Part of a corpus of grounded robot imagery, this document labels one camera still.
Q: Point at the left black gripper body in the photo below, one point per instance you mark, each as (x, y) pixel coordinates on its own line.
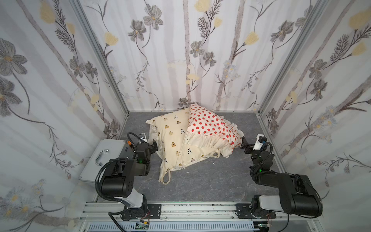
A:
(151, 146)

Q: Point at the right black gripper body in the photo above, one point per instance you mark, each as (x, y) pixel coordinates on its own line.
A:
(249, 146)

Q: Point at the cream bear print pillow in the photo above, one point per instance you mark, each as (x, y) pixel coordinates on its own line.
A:
(169, 132)

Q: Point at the red strawberry print pillow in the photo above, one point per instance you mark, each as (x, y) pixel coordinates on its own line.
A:
(209, 130)

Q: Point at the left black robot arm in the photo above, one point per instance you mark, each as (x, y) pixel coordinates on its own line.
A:
(115, 180)

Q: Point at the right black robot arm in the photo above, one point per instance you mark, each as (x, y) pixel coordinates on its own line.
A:
(296, 195)

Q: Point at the silver metal case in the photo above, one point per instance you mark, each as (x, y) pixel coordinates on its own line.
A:
(106, 150)

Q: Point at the small green circuit board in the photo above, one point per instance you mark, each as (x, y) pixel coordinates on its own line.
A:
(142, 225)

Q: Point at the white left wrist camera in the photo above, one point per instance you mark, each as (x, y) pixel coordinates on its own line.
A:
(143, 136)

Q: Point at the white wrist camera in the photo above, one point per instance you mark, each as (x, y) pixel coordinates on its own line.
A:
(260, 141)
(143, 136)

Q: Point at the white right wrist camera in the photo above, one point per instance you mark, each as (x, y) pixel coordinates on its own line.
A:
(260, 141)

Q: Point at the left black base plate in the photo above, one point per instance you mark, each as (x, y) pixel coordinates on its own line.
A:
(148, 211)

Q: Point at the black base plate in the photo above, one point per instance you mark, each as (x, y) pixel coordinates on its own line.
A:
(246, 211)
(148, 211)

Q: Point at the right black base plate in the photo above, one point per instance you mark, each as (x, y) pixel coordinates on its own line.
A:
(246, 211)

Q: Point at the aluminium mounting rail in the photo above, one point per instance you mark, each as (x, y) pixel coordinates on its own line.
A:
(192, 217)

